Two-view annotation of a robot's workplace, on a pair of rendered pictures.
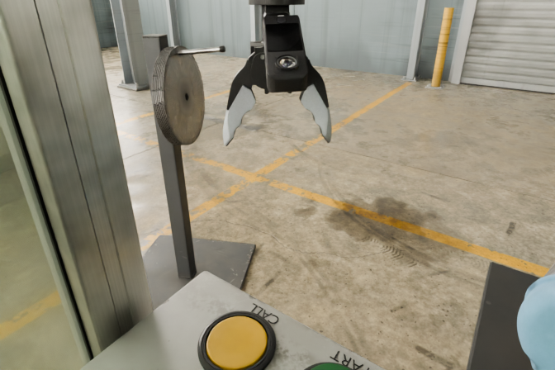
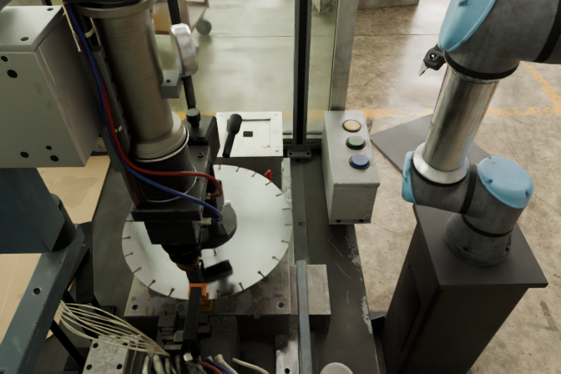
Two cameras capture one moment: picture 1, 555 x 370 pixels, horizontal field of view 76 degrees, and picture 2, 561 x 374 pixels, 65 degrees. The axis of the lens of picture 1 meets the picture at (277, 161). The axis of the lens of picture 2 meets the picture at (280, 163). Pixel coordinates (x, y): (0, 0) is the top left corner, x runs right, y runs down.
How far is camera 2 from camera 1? 0.95 m
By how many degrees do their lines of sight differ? 48
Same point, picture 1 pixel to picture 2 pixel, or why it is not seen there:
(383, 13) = not seen: outside the picture
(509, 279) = not seen: hidden behind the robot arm
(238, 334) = (353, 124)
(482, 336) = not seen: hidden behind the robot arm
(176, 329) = (344, 116)
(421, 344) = (548, 305)
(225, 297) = (359, 118)
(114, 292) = (337, 100)
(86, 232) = (336, 83)
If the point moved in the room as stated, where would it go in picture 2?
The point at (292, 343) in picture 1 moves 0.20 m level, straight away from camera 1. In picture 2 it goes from (361, 133) to (417, 108)
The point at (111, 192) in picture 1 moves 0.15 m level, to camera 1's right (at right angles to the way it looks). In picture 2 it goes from (344, 78) to (386, 105)
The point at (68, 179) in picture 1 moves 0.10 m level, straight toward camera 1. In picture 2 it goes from (336, 72) to (325, 93)
